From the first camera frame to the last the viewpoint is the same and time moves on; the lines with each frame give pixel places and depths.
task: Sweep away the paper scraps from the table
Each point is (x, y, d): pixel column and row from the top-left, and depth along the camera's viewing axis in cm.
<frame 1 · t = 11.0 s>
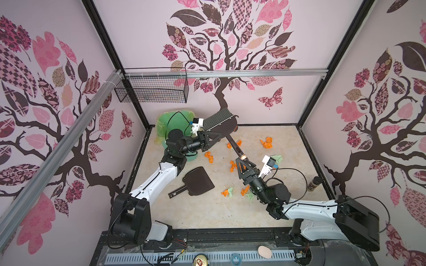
left hand: (222, 138, 68), fingers closed
right hand: (239, 158, 64), fingers open
dark brown plastic dustpan: (197, 182, 95), on the table
green trash bin with liner: (167, 122, 99), point 19 cm above the table
orange paper scrap far right: (268, 143, 111), point 2 cm above the table
orange paper scrap back centre: (238, 143, 112), on the table
orange paper scrap left: (207, 154, 105), point 2 cm above the table
orange green scrap front left: (227, 192, 89), point 2 cm above the table
orange green scrap front right: (242, 194, 88), on the table
orange green scrap right edge: (278, 158, 102), point 2 cm above the table
small dark bottle: (316, 181, 84), point 10 cm above the table

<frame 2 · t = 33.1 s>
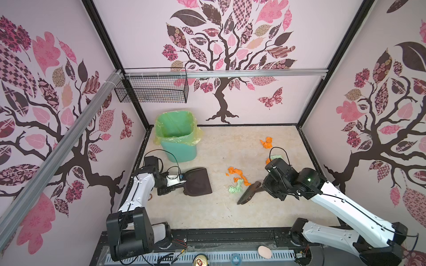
left hand: (169, 185, 84), fingers open
right hand: (260, 185, 71), fingers closed
orange green scrap front right: (237, 188, 90), point 2 cm above the table
orange paper scrap pile centre: (233, 170, 97), point 2 cm above the table
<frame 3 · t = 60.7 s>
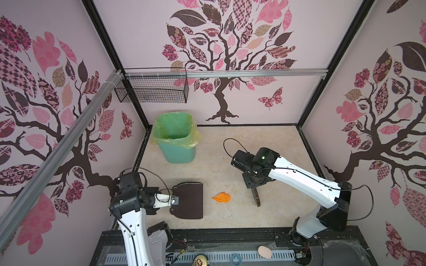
left hand: (154, 197, 71), fingers open
right hand: (252, 181, 73), fingers closed
dark brown plastic dustpan: (196, 209, 74), point 11 cm above the table
orange paper scrap pile centre: (222, 197, 87), point 2 cm above the table
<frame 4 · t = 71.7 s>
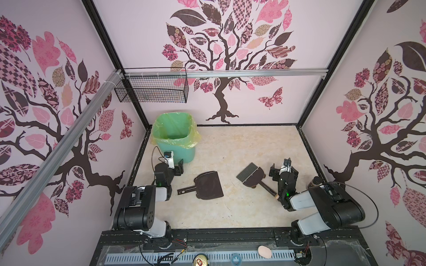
left hand: (177, 160, 93), fingers open
right hand: (284, 164, 90), fingers open
dark brown plastic dustpan: (207, 188, 92), on the table
